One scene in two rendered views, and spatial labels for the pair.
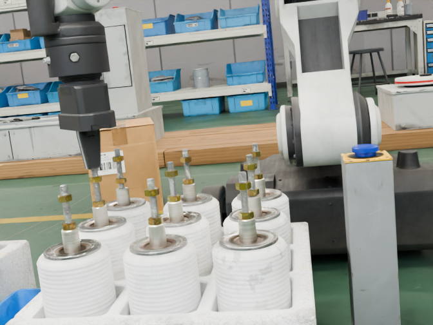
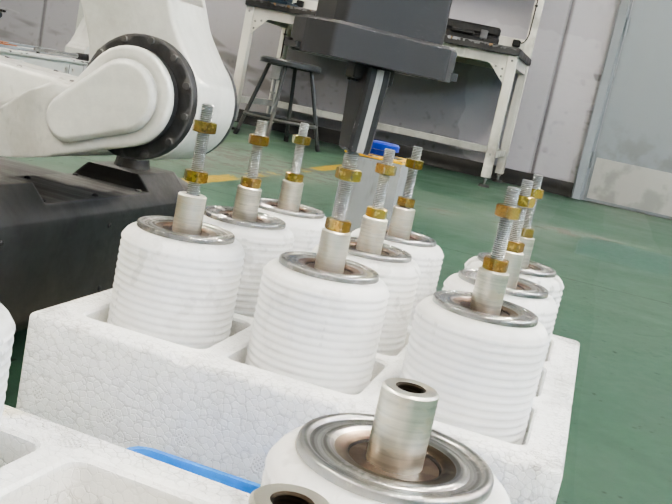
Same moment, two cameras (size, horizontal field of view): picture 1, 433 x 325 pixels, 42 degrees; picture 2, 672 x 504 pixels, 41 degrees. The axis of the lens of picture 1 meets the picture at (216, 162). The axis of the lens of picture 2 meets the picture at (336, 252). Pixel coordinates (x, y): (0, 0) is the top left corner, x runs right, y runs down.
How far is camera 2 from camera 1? 1.15 m
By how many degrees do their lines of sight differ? 82
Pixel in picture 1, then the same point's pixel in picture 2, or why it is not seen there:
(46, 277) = (535, 360)
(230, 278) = not seen: hidden behind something
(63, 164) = not seen: outside the picture
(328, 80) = (195, 21)
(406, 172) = (154, 175)
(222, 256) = (550, 286)
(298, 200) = (80, 220)
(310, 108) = (197, 63)
